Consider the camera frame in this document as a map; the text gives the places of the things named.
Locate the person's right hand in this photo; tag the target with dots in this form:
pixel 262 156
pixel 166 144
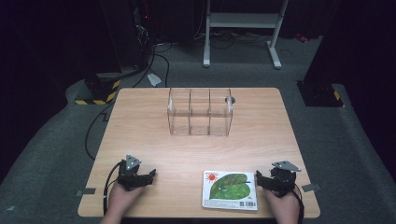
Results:
pixel 283 205

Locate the grey tape strip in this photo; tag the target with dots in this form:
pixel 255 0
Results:
pixel 86 191
pixel 310 187

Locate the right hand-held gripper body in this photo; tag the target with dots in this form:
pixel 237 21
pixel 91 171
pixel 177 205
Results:
pixel 284 179

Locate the person's left hand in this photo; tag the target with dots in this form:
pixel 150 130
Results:
pixel 123 199

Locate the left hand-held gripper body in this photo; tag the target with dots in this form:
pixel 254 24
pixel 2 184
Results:
pixel 129 175

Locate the clear acrylic divided rack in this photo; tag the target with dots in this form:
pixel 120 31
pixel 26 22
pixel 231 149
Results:
pixel 200 113

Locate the round grey table grommet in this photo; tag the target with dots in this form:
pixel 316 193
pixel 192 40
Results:
pixel 230 100

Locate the dark equipment tower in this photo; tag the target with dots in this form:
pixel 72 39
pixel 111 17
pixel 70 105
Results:
pixel 137 31

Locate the white floor scrap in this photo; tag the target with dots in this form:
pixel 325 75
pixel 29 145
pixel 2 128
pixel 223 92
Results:
pixel 154 79

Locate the black yellow striped stand base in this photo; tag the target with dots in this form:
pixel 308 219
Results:
pixel 320 95
pixel 99 90

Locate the green leaf picture book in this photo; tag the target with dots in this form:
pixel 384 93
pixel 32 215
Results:
pixel 229 189

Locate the white metal stand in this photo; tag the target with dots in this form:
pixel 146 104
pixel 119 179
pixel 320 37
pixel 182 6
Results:
pixel 243 21

